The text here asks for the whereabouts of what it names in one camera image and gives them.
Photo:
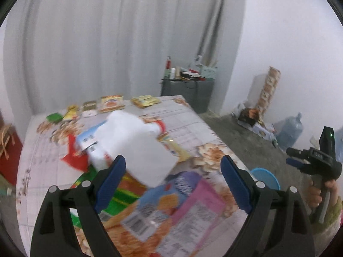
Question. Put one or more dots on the red gift bag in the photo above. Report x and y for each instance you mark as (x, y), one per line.
(9, 152)

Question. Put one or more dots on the white curtain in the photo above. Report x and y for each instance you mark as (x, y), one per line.
(107, 40)

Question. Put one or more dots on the green snack bag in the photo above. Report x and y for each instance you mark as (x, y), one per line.
(120, 202)

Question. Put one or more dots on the yellow red snack packet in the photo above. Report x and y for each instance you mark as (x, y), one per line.
(71, 113)

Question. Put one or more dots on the pale yellow packet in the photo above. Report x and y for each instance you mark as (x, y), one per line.
(175, 150)

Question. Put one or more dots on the orange snack packet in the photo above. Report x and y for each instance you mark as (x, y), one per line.
(111, 103)

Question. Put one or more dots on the purple cracker bag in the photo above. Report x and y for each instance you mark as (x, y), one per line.
(166, 202)

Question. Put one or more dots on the tall patterned carton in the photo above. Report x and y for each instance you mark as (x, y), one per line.
(269, 88)

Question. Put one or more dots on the small green packet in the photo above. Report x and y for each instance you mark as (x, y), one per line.
(53, 117)

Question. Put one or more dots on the white red snack bag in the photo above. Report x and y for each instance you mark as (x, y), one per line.
(134, 144)

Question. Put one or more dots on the small white bottle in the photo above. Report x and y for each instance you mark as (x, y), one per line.
(173, 74)

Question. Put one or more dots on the blue water jug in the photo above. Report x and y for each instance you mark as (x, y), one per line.
(290, 132)

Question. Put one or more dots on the white board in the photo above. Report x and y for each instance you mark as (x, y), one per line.
(256, 88)

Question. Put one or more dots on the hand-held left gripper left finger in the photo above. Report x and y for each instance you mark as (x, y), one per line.
(114, 176)

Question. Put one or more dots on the red wrapper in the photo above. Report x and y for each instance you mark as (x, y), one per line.
(75, 158)

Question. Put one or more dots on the pink packet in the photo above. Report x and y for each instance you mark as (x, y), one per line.
(198, 215)

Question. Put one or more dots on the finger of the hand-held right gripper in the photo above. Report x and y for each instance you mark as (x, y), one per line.
(294, 163)
(296, 152)

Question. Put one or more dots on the blue basin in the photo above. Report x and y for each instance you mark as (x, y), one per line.
(264, 176)

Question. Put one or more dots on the wide yellow snack packet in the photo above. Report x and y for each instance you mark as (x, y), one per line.
(146, 101)

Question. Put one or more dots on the printed cardboard box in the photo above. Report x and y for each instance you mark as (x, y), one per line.
(254, 124)

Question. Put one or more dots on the small white box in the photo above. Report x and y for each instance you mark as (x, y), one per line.
(89, 109)

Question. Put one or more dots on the red bottle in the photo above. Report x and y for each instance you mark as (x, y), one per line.
(168, 63)

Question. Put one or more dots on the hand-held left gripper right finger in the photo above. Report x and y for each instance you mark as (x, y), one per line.
(234, 179)

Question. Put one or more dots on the person's right hand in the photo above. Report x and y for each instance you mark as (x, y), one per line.
(315, 196)

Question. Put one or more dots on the grey cabinet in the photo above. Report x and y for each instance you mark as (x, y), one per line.
(185, 95)

